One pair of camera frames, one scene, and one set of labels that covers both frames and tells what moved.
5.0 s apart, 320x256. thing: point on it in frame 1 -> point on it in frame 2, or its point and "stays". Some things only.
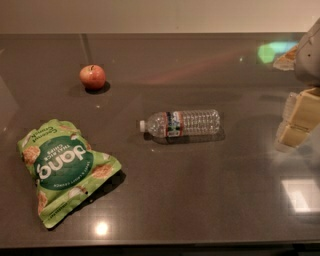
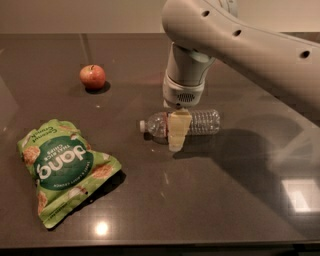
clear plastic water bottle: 183,123 stays
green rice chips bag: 64,168 stays
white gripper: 309,60 -> 181,93
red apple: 92,76 stays
